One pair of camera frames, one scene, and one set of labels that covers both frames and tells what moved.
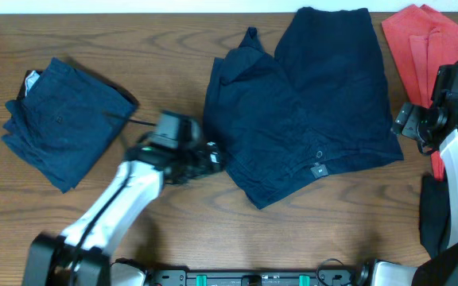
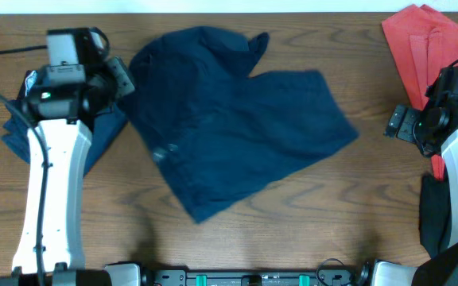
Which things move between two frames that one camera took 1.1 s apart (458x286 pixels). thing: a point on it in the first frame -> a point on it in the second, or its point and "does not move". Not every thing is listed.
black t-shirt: (434, 214) does not move
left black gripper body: (204, 160) -> (122, 75)
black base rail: (250, 277) does not move
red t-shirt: (425, 42) does not move
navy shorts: (318, 104) -> (215, 125)
